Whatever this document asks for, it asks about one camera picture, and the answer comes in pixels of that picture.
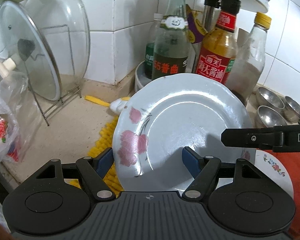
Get front glass pot lid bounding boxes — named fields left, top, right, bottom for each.
left=0, top=1, right=62, bottom=101

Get rear glass pot lid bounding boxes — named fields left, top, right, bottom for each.
left=25, top=0, right=90, bottom=82

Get yellow chenille mat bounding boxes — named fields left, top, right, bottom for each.
left=65, top=115, right=123, bottom=197

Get glass pot lid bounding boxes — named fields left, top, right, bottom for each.
left=0, top=1, right=62, bottom=101
left=25, top=0, right=90, bottom=82

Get red label soy sauce bottle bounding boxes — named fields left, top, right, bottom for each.
left=195, top=0, right=241, bottom=85

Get red cloth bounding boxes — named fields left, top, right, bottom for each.
left=267, top=150, right=300, bottom=238

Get garlic bulb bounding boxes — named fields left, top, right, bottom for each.
left=109, top=97, right=130, bottom=115

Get pink flower plate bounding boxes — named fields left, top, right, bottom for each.
left=112, top=74, right=256, bottom=192

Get large steel bowl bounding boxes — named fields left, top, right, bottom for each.
left=255, top=106, right=287, bottom=128

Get small green bottle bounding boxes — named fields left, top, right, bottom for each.
left=145, top=13, right=163, bottom=79

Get white round turntable tray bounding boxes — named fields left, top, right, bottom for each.
left=134, top=61, right=151, bottom=92

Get green label clear bottle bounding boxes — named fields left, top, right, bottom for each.
left=152, top=0, right=189, bottom=80

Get clear plastic bag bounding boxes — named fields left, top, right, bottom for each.
left=0, top=58, right=42, bottom=162

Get purple gold packet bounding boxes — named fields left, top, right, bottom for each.
left=186, top=4, right=207, bottom=44

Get dark liquid clear bottle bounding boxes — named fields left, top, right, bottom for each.
left=225, top=12, right=271, bottom=105

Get small multicolour flower plate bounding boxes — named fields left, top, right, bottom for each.
left=255, top=150, right=294, bottom=198

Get wire lid rack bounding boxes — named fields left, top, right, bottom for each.
left=28, top=24, right=87, bottom=125

